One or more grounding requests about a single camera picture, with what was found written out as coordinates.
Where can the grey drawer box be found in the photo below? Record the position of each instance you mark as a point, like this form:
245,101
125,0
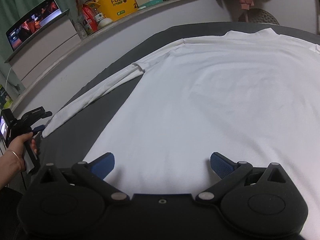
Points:
47,47

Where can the round woven stool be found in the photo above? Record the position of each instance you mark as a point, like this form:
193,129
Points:
262,17

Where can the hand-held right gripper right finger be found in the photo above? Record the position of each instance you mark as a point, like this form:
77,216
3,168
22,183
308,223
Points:
220,165

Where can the window ledge shelf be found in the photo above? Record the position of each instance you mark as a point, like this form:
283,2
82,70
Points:
150,8

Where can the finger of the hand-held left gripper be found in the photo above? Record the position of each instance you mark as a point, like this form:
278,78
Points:
38,129

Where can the clear water bottle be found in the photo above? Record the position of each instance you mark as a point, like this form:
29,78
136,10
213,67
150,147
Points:
99,17

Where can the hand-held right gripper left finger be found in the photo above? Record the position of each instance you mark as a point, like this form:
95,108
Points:
103,166

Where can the yellow cardboard box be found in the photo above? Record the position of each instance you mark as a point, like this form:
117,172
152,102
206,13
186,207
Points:
120,5

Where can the person's left hand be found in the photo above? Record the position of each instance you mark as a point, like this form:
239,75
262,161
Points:
17,145

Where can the red snack bag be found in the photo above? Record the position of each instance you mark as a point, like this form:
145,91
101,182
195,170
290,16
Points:
88,17

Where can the tablet with lit screen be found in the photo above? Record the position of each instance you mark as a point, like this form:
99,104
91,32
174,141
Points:
32,22

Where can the white long-sleeve shirt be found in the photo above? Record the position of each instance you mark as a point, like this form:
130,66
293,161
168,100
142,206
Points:
212,92

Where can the white round object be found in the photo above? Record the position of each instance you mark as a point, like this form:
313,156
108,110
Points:
103,23

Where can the clear plastic bag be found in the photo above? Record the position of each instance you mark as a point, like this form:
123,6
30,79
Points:
80,30

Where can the green drink can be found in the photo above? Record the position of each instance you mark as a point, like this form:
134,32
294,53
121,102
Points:
5,98

